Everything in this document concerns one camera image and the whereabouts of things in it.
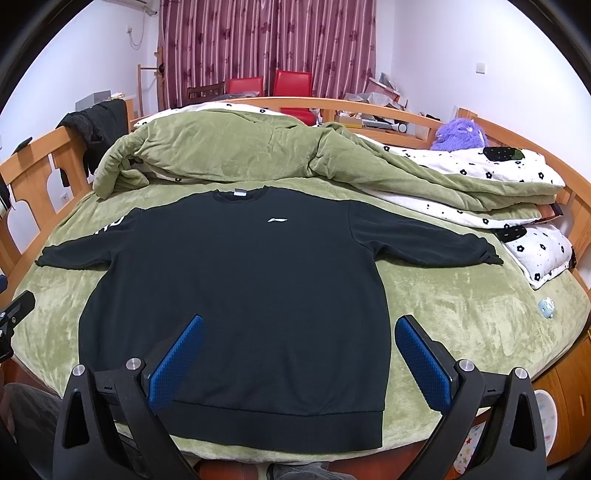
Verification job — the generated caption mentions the black sweatshirt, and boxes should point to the black sweatshirt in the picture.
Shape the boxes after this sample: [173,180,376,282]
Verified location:
[37,187,500,454]

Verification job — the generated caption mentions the white round bin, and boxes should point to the white round bin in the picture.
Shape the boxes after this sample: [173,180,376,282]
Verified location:
[534,389,558,456]

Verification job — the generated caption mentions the green plush bed sheet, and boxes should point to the green plush bed sheet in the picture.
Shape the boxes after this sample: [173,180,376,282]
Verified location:
[13,178,590,463]

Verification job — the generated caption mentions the small light blue toy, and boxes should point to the small light blue toy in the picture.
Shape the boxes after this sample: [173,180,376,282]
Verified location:
[538,297,556,319]

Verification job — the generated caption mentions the black jacket on headboard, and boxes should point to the black jacket on headboard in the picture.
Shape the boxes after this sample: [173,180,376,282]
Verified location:
[58,99,129,176]

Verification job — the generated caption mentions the green folded quilt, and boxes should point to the green folded quilt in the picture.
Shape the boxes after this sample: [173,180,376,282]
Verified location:
[91,107,567,214]

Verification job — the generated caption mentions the wooden coat rack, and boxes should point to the wooden coat rack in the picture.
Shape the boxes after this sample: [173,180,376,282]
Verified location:
[136,47,164,117]

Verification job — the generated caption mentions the purple plush toy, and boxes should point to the purple plush toy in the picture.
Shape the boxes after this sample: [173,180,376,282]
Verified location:
[431,118,488,152]

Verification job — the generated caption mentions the maroon striped curtain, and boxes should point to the maroon striped curtain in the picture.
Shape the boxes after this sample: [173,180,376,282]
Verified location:
[158,0,377,107]

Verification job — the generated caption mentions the left red chair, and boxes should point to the left red chair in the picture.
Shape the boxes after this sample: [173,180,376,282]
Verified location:
[226,76,264,97]

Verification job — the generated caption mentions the air conditioner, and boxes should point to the air conditioner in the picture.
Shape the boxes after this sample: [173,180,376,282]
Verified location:
[104,0,157,16]

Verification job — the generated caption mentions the wooden bed frame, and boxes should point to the wooden bed frame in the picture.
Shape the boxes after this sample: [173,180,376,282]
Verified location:
[1,97,590,305]

